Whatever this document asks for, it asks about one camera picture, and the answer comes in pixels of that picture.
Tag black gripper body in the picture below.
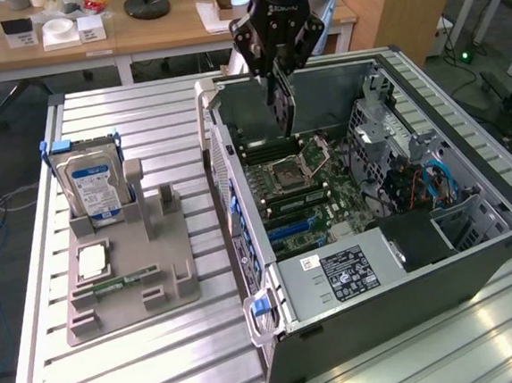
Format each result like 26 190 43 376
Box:
245 0 319 79

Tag dark graphics card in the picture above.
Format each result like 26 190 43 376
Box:
266 55 301 140

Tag stack of white cardboard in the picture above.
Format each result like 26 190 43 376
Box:
195 0 238 37

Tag wooden desk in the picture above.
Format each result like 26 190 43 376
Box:
0 0 363 96

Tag wooden cabinet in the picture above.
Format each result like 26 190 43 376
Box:
342 0 473 73

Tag black round lamp base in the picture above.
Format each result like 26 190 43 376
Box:
122 0 172 23

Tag open socket cover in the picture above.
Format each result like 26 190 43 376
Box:
297 131 335 176

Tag metal disk bay cage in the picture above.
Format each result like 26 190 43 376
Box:
343 69 418 182

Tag CPU socket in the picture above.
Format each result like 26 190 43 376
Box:
269 155 307 196

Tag plain white box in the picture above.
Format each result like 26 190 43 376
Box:
75 13 107 45

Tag red packet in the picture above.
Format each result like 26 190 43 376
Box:
80 0 105 16

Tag installed black RAM sticks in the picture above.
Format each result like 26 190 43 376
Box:
261 185 333 221

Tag white round tape holder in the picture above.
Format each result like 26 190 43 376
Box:
39 15 84 54

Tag blue expansion slot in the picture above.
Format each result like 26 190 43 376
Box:
264 216 315 245

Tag hard disk in blue caddy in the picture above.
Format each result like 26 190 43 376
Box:
37 128 130 234

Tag white box with black top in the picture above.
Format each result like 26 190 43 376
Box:
0 16 39 51

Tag black air shroud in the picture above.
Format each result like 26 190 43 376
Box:
380 206 460 276

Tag black office chair base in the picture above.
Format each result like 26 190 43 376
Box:
0 76 59 133

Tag grey power supply unit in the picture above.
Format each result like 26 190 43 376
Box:
273 224 412 325

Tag blue case latch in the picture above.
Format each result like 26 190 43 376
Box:
250 297 273 321

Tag green RAM stick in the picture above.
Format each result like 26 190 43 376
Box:
91 263 161 296

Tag silver CPU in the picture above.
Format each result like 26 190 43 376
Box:
75 246 111 280

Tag open grey PC case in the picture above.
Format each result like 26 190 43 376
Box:
191 41 512 383

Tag grey parts rack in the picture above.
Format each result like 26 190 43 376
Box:
50 152 206 349

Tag red wire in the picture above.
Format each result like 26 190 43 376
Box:
403 171 421 210

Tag white table frame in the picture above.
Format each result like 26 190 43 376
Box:
444 0 512 82

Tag blue wire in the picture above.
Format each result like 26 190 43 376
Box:
417 159 461 210

